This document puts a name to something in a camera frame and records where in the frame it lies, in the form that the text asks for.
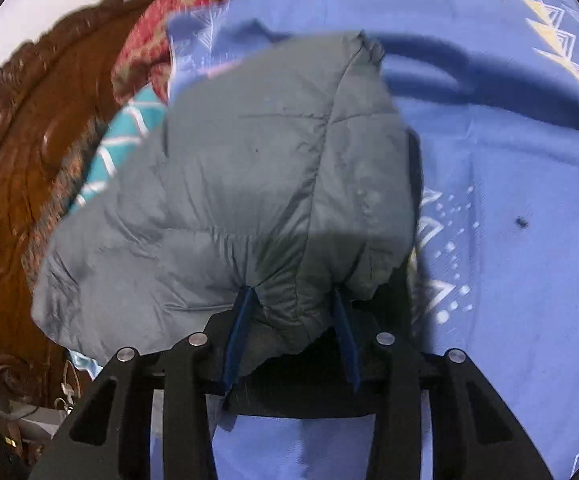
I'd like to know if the grey puffer jacket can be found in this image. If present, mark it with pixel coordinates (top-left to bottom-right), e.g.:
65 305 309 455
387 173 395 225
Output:
30 30 425 418

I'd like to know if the carved wooden headboard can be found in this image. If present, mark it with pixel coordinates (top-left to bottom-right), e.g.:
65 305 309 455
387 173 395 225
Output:
0 0 185 406

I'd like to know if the blue patterned bedsheet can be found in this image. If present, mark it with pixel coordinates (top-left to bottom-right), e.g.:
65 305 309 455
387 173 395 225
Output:
66 0 579 480

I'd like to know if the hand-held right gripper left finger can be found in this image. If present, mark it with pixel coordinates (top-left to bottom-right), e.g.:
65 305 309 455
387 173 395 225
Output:
29 288 255 480

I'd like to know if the white cable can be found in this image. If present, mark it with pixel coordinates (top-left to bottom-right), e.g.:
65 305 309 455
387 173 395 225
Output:
54 360 82 411

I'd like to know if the red patterned quilt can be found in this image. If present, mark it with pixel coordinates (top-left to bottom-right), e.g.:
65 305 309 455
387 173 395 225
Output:
22 0 320 286

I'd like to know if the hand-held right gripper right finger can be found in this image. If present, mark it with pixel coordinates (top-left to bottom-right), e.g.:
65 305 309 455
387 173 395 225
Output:
333 290 553 480

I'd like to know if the teal zigzag cloth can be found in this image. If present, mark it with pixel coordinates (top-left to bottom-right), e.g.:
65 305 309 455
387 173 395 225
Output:
66 85 170 216

